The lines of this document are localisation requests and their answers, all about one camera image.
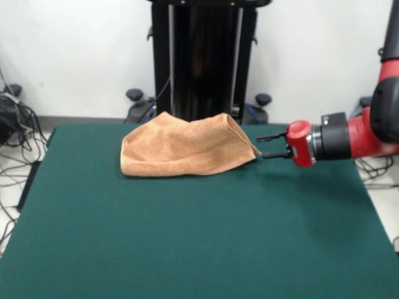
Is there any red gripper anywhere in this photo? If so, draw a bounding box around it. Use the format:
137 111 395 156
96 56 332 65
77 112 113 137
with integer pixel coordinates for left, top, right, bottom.
256 120 317 168

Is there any tan terry towel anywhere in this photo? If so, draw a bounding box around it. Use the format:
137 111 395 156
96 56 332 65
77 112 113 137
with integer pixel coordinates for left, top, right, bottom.
120 111 263 178

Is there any dark grey stand base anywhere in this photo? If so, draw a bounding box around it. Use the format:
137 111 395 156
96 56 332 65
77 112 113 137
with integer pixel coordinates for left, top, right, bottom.
0 83 35 147
358 95 375 110

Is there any dark green table cloth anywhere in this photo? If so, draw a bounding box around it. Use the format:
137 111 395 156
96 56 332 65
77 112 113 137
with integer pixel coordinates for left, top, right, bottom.
0 123 399 299

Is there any short blue cable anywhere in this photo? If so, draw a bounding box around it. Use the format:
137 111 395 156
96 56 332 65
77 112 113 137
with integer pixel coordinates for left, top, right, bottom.
244 104 259 124

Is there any black cable bundle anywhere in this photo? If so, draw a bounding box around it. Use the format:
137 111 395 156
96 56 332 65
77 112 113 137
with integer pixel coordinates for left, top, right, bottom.
0 102 47 250
342 155 399 189

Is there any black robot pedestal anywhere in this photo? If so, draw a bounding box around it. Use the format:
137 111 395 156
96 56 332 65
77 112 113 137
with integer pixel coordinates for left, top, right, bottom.
124 0 272 125

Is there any black pedestal cable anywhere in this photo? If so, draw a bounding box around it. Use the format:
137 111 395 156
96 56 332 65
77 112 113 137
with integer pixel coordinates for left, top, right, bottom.
142 77 172 124

